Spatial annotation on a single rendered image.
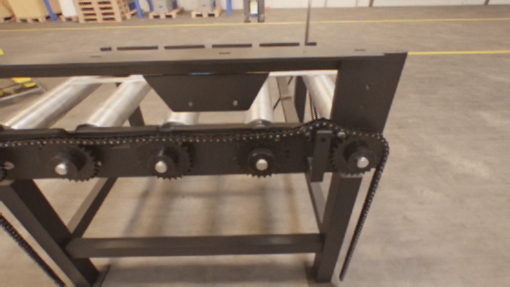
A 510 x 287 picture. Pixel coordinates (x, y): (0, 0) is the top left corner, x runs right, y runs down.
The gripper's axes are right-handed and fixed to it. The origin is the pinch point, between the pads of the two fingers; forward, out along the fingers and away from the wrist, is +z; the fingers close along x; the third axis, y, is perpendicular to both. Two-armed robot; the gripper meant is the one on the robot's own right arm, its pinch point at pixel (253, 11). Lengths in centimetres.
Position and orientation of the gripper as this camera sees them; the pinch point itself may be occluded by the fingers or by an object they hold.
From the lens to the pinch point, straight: 56.0
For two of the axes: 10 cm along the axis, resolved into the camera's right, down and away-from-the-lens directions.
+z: 0.2, 8.3, 5.5
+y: 0.1, 5.5, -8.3
